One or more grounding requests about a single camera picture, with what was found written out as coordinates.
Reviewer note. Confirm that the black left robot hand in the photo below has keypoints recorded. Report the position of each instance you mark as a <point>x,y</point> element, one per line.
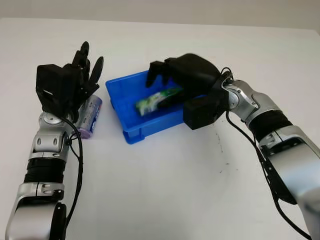
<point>80,80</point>

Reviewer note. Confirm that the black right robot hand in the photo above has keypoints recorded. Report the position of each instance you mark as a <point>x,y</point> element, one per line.
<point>192,72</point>

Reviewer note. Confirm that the green white snack packet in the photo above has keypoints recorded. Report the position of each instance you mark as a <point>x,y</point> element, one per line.
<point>152,101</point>

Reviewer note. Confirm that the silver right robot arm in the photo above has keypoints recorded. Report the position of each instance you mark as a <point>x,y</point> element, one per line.
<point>282,140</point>

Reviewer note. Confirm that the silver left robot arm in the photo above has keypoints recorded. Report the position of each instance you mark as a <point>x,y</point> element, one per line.
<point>42,160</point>

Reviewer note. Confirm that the blue plastic tray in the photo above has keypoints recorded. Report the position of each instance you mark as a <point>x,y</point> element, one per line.
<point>152,122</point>

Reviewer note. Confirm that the silver purple cylindrical can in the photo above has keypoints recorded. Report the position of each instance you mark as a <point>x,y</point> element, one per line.
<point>91,115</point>

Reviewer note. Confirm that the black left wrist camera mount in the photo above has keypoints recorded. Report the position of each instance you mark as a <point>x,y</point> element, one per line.
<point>53,87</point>

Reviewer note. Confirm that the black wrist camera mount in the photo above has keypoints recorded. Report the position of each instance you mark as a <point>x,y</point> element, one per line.
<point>53,87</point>
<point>205,110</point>

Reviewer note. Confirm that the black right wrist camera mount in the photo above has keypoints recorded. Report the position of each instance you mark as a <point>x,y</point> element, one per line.
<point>205,110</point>

